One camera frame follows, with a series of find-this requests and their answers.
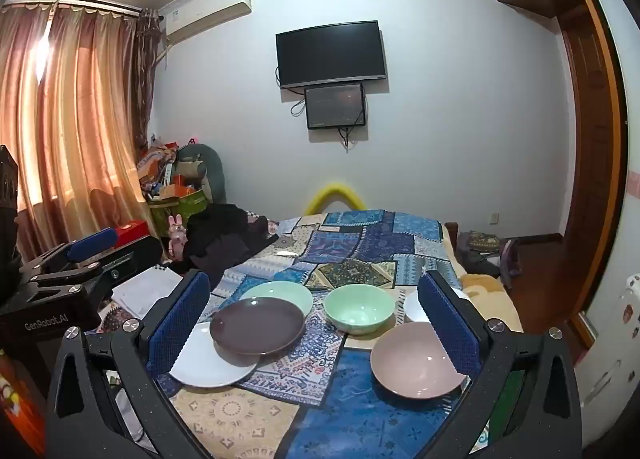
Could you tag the pink bunny toy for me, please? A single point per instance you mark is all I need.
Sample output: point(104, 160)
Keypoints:
point(177, 234)

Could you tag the green bowl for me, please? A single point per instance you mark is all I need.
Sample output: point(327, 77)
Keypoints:
point(357, 309)

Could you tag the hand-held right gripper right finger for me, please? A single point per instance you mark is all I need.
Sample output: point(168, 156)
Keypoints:
point(447, 324)

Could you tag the white air conditioner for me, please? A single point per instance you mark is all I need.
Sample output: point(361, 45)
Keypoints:
point(207, 11)

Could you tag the white door pink heart decals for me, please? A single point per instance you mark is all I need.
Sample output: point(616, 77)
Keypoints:
point(627, 164)

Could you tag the yellow plush blanket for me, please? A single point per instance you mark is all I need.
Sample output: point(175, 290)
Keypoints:
point(480, 286)

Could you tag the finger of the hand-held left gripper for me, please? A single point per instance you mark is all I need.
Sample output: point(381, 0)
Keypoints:
point(92, 244)
point(135, 259)

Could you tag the black clothes pile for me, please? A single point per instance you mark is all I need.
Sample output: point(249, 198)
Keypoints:
point(225, 234)

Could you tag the white plate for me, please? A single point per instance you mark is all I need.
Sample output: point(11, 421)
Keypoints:
point(205, 364)

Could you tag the orange window curtain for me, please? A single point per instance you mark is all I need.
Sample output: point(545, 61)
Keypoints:
point(75, 114)

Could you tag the white paper notebook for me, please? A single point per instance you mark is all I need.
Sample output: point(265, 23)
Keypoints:
point(145, 289)

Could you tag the brown plate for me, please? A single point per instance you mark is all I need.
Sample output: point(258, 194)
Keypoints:
point(255, 326)

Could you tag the blue patchwork printed blanket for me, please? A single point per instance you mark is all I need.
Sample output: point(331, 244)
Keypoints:
point(350, 244)

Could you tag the black wall television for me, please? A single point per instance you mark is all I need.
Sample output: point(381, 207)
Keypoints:
point(330, 54)

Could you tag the dark bag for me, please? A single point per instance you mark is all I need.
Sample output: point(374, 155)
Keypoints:
point(477, 249)

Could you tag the red box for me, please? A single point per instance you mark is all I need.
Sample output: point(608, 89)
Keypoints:
point(135, 231)

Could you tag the grey cushion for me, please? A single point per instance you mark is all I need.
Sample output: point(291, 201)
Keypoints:
point(210, 174)

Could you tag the pile of colourful clutter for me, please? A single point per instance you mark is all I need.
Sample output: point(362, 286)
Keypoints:
point(160, 169)

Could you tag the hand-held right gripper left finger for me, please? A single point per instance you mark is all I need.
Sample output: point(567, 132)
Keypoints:
point(180, 324)

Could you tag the brown patterned curtain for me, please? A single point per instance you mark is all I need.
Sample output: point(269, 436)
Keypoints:
point(147, 69)

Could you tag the small black wall monitor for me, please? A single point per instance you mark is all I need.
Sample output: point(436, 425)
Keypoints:
point(335, 106)

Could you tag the wooden door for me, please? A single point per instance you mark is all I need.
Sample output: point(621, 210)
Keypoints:
point(590, 139)

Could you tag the green box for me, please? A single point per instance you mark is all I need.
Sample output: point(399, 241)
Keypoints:
point(180, 211)

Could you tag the pink bowl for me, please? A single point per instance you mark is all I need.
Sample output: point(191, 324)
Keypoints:
point(415, 361)

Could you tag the pale green plate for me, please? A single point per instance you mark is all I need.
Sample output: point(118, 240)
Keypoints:
point(280, 291)

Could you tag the white suitcase with stickers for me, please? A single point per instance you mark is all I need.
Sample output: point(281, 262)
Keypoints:
point(627, 304)

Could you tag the white bowl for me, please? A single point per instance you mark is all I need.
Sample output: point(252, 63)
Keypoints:
point(415, 306)

